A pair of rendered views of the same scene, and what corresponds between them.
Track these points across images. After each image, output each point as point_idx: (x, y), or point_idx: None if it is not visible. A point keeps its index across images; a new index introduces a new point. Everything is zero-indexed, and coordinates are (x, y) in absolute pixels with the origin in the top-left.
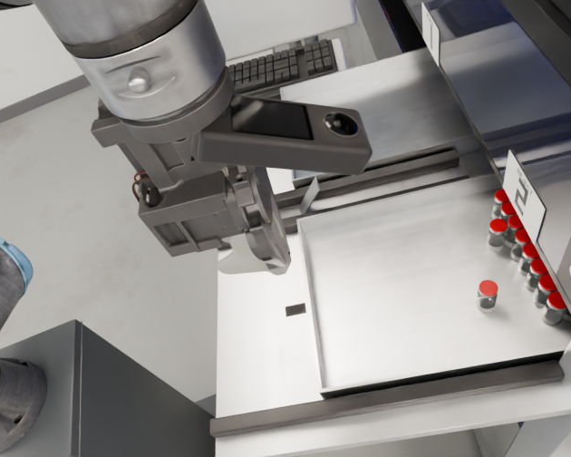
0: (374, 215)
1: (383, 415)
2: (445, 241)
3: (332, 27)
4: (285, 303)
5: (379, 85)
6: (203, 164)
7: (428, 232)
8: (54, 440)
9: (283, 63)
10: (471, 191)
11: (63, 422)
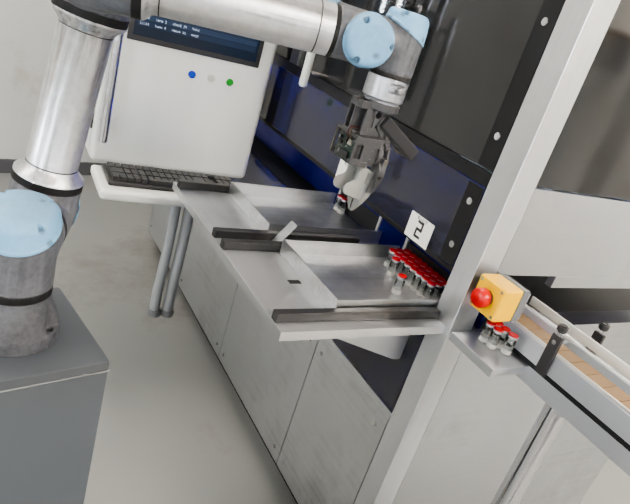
0: (323, 252)
1: (366, 322)
2: (365, 269)
3: (227, 173)
4: (286, 278)
5: (293, 203)
6: (375, 131)
7: (355, 265)
8: (86, 352)
9: (200, 179)
10: (371, 254)
11: (89, 343)
